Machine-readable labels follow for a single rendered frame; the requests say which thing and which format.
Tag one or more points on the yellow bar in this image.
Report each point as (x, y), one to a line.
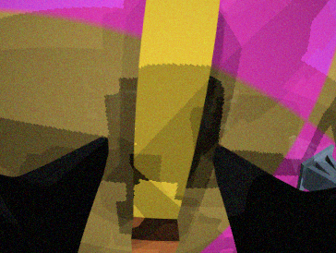
(173, 76)

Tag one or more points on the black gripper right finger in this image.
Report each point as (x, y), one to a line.
(266, 215)

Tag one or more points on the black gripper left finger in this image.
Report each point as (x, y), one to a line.
(49, 206)

